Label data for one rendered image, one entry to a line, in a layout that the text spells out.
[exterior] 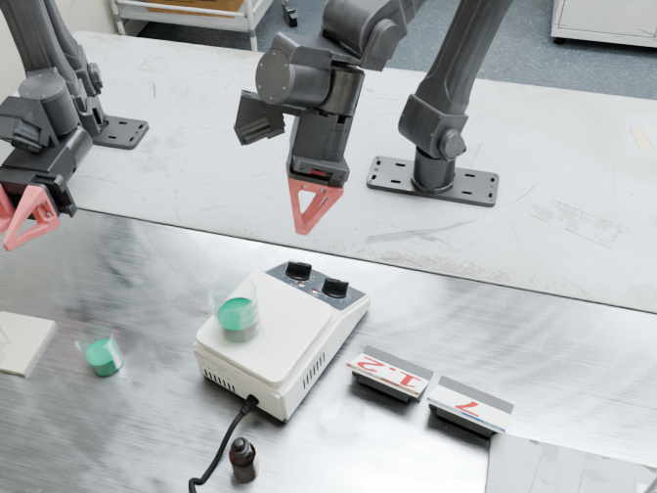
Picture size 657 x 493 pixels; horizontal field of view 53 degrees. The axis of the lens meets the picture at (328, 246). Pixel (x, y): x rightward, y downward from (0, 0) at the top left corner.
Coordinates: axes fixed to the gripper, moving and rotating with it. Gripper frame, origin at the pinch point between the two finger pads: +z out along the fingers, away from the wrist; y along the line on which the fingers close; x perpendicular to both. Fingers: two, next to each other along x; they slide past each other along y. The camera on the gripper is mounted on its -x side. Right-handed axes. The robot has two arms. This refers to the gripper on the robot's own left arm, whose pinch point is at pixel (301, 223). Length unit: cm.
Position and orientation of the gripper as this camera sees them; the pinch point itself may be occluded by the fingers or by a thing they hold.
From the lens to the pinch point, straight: 81.7
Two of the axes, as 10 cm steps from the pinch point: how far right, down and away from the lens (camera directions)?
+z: -2.5, 9.0, 3.6
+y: 1.0, 3.9, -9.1
